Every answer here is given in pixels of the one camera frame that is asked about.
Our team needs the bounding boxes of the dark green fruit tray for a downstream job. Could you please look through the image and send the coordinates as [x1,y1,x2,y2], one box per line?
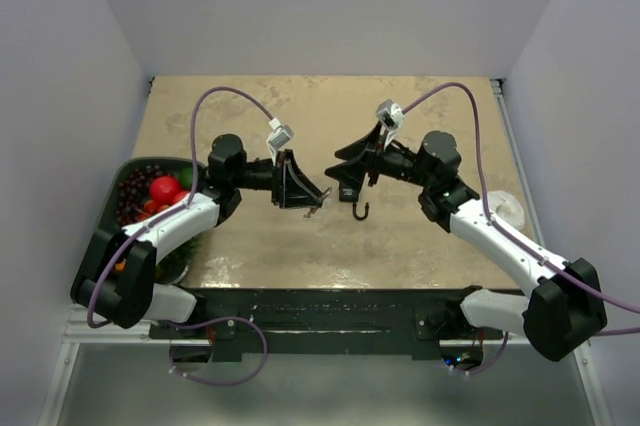
[85,156,211,290]

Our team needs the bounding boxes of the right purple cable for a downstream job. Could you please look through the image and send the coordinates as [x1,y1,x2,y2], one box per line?
[399,82,640,376]

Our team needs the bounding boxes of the red toy apple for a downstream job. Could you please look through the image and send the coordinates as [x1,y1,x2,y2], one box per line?
[149,176,182,205]

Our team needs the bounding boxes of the dark red grape bunch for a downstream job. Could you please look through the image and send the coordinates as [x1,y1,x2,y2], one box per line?
[115,165,166,227]

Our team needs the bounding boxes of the brass padlock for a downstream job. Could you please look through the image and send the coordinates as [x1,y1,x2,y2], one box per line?
[318,187,332,203]

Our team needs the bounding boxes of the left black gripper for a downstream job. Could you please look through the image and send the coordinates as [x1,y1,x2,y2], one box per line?
[232,149,322,209]

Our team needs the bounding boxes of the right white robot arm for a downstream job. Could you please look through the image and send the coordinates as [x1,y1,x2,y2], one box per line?
[325,125,608,362]

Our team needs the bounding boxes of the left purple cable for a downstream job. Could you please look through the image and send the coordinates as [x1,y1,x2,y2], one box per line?
[87,86,281,387]

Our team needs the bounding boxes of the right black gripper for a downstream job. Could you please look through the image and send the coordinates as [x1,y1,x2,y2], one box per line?
[326,121,434,193]

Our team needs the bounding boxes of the green toy lime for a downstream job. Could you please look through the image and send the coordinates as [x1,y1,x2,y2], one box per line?
[178,167,194,190]

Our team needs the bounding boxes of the purple cable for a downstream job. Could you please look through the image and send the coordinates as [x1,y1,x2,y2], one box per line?
[87,86,281,387]
[399,82,640,376]

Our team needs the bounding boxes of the red toy cherries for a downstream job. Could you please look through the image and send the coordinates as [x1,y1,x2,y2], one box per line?
[138,190,189,220]

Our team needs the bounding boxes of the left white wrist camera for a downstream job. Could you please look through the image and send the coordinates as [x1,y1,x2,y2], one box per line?
[266,117,294,153]

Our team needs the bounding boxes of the aluminium frame rail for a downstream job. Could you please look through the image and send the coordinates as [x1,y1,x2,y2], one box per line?
[64,301,594,346]

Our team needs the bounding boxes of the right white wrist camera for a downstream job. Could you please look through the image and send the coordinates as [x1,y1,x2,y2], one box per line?
[376,99,405,141]

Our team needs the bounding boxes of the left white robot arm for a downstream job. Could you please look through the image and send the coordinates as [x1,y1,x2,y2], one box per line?
[71,134,327,338]

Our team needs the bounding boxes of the black padlock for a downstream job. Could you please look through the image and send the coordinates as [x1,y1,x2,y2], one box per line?
[338,183,370,221]

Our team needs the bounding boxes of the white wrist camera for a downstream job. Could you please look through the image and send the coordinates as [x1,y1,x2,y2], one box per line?
[266,117,294,153]
[376,99,405,141]

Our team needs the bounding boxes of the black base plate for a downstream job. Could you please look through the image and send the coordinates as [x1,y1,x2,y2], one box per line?
[87,285,506,365]

